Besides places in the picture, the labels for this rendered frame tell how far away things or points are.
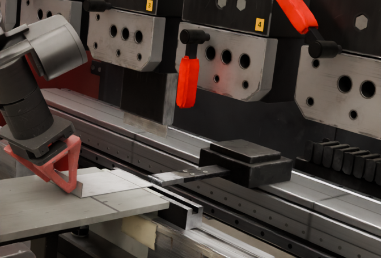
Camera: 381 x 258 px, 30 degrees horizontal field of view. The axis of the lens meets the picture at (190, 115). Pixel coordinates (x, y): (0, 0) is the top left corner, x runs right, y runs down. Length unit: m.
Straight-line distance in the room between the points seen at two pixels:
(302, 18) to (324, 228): 0.47
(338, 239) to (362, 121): 0.40
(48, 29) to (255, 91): 0.28
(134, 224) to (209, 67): 0.29
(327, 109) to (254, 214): 0.48
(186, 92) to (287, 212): 0.38
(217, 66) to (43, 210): 0.29
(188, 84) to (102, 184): 0.25
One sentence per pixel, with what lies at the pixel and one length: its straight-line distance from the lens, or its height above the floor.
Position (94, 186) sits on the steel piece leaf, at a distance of 1.02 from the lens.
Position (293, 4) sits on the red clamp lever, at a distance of 0.74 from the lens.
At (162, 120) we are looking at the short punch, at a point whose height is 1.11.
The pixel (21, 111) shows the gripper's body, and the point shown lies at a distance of 0.91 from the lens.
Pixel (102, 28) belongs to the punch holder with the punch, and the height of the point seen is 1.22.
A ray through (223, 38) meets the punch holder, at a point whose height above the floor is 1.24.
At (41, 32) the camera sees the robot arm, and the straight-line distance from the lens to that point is 0.92.
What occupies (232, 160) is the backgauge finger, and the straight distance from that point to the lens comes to 1.16.
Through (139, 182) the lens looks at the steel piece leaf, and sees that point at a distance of 1.05.
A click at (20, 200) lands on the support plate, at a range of 0.96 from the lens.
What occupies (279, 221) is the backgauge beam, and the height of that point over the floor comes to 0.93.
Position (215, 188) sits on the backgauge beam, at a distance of 1.27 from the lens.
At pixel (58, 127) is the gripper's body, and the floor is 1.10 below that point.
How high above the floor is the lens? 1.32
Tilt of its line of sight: 12 degrees down
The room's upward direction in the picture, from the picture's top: 6 degrees clockwise
